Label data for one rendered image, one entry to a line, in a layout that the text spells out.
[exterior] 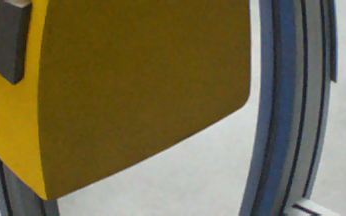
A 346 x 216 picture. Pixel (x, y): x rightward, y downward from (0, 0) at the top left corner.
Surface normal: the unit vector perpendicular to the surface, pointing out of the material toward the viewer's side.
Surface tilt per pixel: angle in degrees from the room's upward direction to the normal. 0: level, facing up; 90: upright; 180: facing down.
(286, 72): 90
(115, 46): 90
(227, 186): 0
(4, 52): 90
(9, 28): 90
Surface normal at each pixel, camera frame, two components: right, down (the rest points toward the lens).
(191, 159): 0.05, -0.86
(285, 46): -0.68, 0.34
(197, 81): 0.73, 0.38
